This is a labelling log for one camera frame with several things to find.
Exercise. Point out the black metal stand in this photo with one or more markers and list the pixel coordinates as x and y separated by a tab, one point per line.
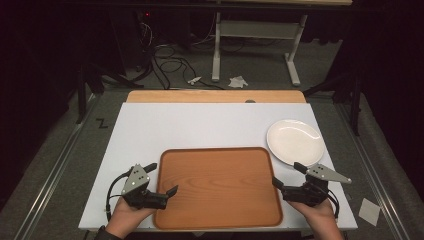
81	96
356	106

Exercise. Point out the dark device with red light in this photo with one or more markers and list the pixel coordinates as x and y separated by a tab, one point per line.
145	26

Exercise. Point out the metal floor rail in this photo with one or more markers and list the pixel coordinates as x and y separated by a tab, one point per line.
373	173
55	173

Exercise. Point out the white metal desk frame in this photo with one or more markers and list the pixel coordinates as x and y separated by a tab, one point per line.
256	29

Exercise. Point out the white round plate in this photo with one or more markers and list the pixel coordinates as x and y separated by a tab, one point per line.
295	141

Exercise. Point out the white paper square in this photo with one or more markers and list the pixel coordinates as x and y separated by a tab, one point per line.
369	211

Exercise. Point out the small white plug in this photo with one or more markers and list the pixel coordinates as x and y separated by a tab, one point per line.
194	80

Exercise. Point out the crumpled white paper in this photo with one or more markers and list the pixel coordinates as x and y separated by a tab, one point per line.
237	82

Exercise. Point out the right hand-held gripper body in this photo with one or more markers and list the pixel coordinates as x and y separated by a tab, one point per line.
311	193

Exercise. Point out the person's right hand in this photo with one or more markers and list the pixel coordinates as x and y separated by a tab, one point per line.
321	215

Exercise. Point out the white board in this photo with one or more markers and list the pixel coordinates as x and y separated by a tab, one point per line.
200	126

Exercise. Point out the light wooden table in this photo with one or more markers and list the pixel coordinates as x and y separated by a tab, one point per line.
200	96

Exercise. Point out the person's left hand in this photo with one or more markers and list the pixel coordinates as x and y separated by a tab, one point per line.
125	218

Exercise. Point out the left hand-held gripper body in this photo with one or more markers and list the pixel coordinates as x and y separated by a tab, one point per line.
135	180

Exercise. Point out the brown wooden tray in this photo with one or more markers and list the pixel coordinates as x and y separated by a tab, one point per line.
218	186

